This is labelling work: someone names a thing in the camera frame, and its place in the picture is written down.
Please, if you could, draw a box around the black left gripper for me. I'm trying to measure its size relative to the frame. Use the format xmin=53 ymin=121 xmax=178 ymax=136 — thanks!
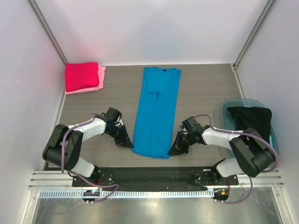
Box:
xmin=106 ymin=124 xmax=134 ymax=148

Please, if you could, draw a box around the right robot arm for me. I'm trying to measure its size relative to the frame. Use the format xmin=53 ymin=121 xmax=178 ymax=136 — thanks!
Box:
xmin=168 ymin=116 xmax=278 ymax=185

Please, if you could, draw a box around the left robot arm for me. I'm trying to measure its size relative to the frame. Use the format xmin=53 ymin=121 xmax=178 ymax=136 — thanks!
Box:
xmin=43 ymin=107 xmax=134 ymax=187

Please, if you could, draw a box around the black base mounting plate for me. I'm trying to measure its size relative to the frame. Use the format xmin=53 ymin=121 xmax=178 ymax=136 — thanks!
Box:
xmin=69 ymin=167 xmax=238 ymax=203

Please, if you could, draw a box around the folded pink t-shirt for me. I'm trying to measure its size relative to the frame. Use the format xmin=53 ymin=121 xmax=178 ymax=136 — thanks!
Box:
xmin=64 ymin=66 xmax=106 ymax=95

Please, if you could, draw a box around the folded red t-shirt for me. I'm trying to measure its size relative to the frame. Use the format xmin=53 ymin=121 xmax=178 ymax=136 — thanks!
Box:
xmin=64 ymin=62 xmax=99 ymax=92

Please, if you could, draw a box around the black t-shirt in bin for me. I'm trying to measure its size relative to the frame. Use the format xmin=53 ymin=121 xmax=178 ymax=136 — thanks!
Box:
xmin=227 ymin=106 xmax=272 ymax=143

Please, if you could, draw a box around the light blue t-shirt in bin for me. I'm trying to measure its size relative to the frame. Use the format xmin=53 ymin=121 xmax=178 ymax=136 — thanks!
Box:
xmin=269 ymin=135 xmax=274 ymax=147

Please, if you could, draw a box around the white slotted cable duct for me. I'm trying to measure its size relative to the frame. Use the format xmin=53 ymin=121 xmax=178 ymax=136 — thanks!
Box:
xmin=39 ymin=189 xmax=214 ymax=200

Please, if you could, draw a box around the aluminium front rail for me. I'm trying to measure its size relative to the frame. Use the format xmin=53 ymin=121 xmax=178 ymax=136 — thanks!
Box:
xmin=28 ymin=169 xmax=284 ymax=190

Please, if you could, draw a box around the aluminium frame post left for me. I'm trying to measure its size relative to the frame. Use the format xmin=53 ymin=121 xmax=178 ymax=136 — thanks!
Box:
xmin=27 ymin=0 xmax=68 ymax=65

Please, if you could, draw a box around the aluminium frame post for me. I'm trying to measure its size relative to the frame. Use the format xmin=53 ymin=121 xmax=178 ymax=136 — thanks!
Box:
xmin=233 ymin=0 xmax=278 ymax=68
xmin=27 ymin=0 xmax=68 ymax=65

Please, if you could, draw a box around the aluminium frame post right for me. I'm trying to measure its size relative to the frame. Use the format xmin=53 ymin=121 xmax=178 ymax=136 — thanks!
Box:
xmin=233 ymin=0 xmax=278 ymax=68

